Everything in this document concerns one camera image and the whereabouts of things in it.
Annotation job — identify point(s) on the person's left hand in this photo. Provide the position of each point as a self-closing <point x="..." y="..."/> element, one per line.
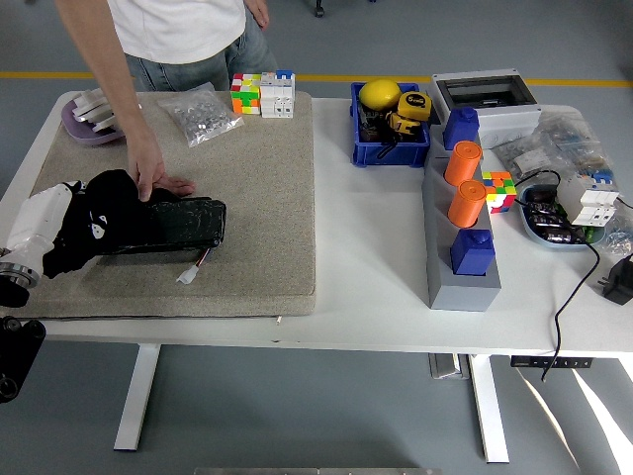
<point x="258" y="12"/>

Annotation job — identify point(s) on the white table leg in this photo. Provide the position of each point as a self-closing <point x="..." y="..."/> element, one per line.
<point x="138" y="396"/>
<point x="489" y="410"/>

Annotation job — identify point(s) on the grey box under table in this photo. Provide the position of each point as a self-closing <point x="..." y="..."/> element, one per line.
<point x="447" y="366"/>

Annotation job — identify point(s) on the black electronic parts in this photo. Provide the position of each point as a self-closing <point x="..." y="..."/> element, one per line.
<point x="544" y="218"/>

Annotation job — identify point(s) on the person's right hand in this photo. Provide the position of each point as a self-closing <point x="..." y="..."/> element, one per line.
<point x="148" y="163"/>

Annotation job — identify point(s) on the yellow and black tool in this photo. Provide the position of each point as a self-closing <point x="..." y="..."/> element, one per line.
<point x="403" y="126"/>

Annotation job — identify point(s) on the small colourful puzzle cube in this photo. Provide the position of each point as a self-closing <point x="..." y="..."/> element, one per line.
<point x="502" y="193"/>

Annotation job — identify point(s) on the white circuit breaker block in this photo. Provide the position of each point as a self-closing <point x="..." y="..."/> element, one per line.
<point x="277" y="99"/>

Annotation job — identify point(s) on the grey electrical enclosure box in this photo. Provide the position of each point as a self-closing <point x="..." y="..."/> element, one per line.
<point x="509" y="116"/>

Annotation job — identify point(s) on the black table control panel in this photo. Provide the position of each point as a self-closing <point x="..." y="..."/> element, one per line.
<point x="549" y="362"/>

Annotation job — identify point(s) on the blue block with knob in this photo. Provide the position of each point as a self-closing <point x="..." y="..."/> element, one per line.
<point x="472" y="257"/>
<point x="460" y="131"/>

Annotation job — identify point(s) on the orange cylinder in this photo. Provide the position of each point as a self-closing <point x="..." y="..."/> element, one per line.
<point x="462" y="165"/>
<point x="467" y="205"/>

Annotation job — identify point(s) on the grey-brown table mat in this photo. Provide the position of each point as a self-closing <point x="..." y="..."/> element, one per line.
<point x="247" y="198"/>

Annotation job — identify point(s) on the yellow rounded object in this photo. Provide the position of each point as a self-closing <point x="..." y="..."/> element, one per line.
<point x="380" y="94"/>

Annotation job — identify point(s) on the grey block holder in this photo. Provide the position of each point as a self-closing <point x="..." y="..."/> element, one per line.
<point x="462" y="294"/>

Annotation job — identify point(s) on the white T-shaped plastic bracket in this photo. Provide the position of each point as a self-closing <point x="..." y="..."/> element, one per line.
<point x="103" y="126"/>

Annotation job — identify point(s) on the clear bag of metal nuts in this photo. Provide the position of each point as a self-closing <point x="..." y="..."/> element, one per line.
<point x="203" y="116"/>

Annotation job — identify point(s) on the black chair caster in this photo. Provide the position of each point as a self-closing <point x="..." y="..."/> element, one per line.
<point x="320" y="10"/>

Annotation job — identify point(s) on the large colourful puzzle cube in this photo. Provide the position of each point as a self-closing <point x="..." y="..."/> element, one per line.
<point x="245" y="96"/>

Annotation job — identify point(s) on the black rag with white print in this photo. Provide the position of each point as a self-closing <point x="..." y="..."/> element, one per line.
<point x="84" y="232"/>

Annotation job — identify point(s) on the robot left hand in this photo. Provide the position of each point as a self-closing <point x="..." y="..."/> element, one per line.
<point x="39" y="222"/>

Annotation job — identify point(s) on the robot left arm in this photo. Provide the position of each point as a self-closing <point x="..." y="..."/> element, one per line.
<point x="15" y="356"/>

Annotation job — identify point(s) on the black power adapter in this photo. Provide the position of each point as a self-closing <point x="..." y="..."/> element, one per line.
<point x="620" y="282"/>

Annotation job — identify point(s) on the light blue dish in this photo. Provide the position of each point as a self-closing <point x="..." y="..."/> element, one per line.
<point x="564" y="246"/>

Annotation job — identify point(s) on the blue plastic bin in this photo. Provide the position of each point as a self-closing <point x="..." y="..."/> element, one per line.
<point x="390" y="156"/>

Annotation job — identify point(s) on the yellow tape measure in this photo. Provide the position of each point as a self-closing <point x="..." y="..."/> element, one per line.
<point x="414" y="105"/>

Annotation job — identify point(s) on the white breaker with blue clips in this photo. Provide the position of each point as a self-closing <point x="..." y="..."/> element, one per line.
<point x="588" y="205"/>

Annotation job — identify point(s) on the person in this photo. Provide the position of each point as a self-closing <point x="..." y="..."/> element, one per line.
<point x="183" y="29"/>

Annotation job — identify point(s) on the purple shallow dish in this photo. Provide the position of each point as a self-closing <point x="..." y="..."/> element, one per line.
<point x="84" y="136"/>

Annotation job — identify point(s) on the stack of white plastic pieces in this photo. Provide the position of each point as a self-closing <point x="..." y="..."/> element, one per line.
<point x="91" y="106"/>

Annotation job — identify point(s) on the clear bags of small parts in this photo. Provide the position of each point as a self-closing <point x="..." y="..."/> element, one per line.
<point x="559" y="143"/>

